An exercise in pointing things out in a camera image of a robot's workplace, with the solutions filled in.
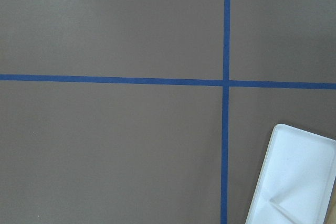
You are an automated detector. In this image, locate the white towel rack tray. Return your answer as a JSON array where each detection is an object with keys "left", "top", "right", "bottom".
[{"left": 246, "top": 124, "right": 335, "bottom": 224}]

